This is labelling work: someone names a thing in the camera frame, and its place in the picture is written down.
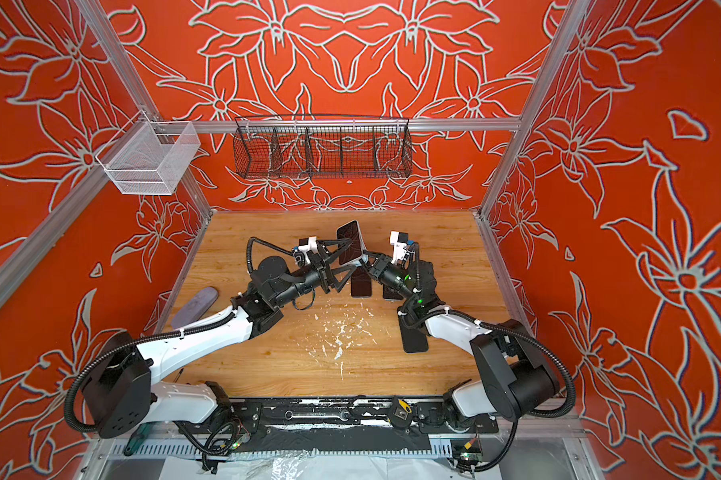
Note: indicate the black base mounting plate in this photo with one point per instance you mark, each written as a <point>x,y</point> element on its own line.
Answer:
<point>418,415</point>

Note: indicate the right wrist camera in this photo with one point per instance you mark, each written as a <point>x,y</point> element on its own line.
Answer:
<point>405,251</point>

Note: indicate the aluminium frame post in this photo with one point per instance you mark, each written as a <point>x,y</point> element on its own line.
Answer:
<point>575,14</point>
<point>98,22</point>

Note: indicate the aluminium horizontal back rail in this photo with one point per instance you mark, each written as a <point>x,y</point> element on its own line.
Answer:
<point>417,125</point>

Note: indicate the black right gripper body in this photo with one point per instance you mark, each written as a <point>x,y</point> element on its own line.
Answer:
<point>395,277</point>

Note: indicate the black wire basket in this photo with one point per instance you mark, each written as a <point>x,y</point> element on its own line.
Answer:
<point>322,153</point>

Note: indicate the white wire basket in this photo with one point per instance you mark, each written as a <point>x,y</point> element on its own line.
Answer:
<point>145,162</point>

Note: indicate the white slotted cable duct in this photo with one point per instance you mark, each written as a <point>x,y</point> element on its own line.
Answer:
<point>162,449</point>

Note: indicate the green handled screwdriver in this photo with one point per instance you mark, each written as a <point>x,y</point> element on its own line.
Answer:
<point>135,442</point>

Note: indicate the aluminium frame post left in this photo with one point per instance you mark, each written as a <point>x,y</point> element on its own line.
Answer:
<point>98,22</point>

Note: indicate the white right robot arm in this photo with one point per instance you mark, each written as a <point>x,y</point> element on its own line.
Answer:
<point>519,376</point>

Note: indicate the green circuit board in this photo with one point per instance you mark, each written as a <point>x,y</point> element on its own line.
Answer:
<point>467,456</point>

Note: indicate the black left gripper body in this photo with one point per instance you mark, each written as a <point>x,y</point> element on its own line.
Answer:
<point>319,271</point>

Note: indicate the aluminium frame post right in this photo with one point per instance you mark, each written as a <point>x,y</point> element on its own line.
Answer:
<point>575,14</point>

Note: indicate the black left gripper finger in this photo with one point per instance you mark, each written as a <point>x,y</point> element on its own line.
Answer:
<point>329,251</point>
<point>337,278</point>

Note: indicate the black phone case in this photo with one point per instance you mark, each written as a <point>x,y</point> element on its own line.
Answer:
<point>413,339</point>

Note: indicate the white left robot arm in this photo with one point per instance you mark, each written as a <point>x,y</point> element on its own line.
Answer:
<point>124,385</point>

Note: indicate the aluminium left side rail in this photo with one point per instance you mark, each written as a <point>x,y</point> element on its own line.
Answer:
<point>33,250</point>

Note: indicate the black phone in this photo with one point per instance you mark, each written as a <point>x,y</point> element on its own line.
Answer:
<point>361,285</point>
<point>390,294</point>
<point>355,245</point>

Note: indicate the lavender grey phone case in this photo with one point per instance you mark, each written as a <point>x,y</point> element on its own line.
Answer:
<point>195,309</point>

